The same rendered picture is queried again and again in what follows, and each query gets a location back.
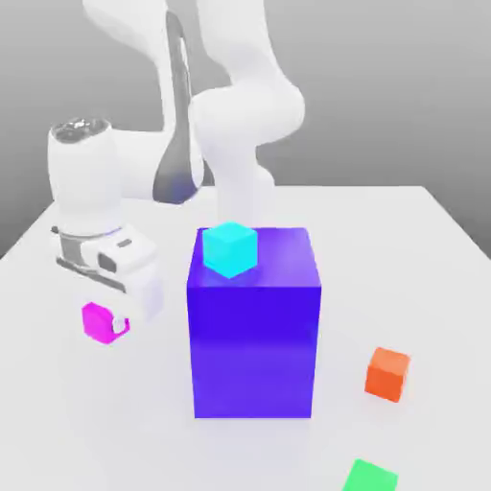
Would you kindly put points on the small green cube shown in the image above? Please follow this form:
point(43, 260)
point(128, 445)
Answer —
point(370, 477)

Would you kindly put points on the small orange cube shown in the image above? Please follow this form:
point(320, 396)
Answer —
point(385, 376)

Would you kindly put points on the large purple box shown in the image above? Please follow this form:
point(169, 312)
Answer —
point(253, 345)

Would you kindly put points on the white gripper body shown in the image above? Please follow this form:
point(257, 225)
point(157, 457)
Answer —
point(144, 295)

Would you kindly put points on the small cyan cube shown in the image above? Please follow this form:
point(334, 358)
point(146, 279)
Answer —
point(229, 247)

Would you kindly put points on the small magenta cube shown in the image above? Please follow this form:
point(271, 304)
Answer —
point(96, 323)

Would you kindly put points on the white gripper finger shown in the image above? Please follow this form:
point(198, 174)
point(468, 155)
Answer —
point(119, 325)

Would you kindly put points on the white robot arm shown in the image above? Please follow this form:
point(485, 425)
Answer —
point(238, 126)

